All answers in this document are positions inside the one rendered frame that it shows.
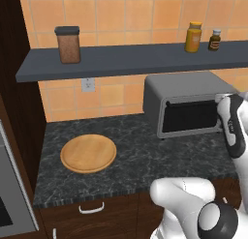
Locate grey toaster oven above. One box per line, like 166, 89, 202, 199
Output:
142, 71, 240, 139

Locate black toaster oven door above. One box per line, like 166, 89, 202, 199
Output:
161, 99, 224, 134

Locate dark wooden cupboard door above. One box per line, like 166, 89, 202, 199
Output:
137, 192, 165, 239

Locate steel built-in oven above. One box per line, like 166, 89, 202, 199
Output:
0, 119, 41, 239

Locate round wooden cutting board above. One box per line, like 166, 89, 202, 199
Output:
59, 134, 118, 174

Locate brown jar with black lid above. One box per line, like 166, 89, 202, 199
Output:
53, 25, 81, 65

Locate dark wooden drawer front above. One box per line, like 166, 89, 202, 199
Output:
38, 192, 140, 239

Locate yellow bottle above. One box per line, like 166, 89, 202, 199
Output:
184, 21, 203, 54

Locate dark wooden tall cabinet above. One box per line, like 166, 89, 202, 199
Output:
0, 0, 48, 203

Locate small dark bottle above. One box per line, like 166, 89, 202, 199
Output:
207, 29, 222, 52

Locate white wall socket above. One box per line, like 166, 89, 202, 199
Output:
80, 77, 96, 93

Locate dark grey wall shelf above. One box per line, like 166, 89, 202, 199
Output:
15, 40, 248, 83

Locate white drawer handle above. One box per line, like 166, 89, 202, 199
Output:
77, 201, 106, 215

